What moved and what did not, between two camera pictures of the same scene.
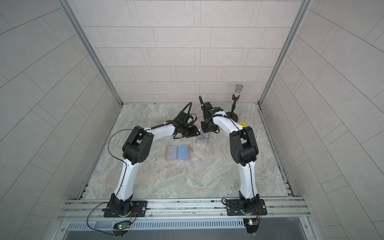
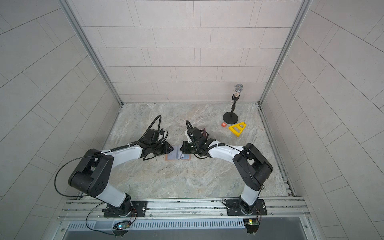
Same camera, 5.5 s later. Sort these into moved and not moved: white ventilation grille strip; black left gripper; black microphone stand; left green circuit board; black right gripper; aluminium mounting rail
Moved: black right gripper; black left gripper
Not moved: left green circuit board; aluminium mounting rail; white ventilation grille strip; black microphone stand
